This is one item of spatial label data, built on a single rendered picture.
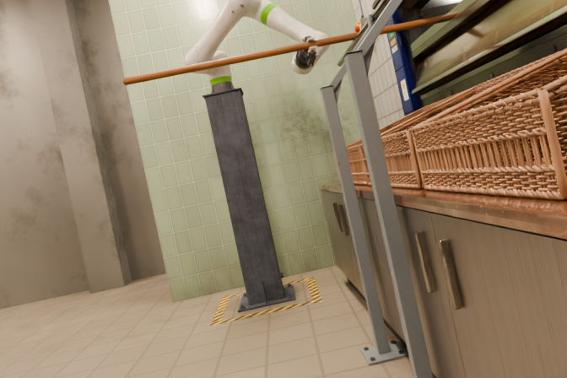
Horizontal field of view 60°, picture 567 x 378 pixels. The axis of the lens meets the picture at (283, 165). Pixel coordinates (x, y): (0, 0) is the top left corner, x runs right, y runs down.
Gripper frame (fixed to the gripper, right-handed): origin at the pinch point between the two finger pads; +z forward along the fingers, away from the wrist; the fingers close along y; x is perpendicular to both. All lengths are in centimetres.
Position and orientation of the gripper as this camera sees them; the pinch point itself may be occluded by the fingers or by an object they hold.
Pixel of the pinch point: (311, 45)
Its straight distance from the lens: 216.8
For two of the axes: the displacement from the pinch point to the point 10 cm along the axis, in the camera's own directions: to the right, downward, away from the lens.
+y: 2.1, 9.8, -0.1
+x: -9.7, 2.1, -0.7
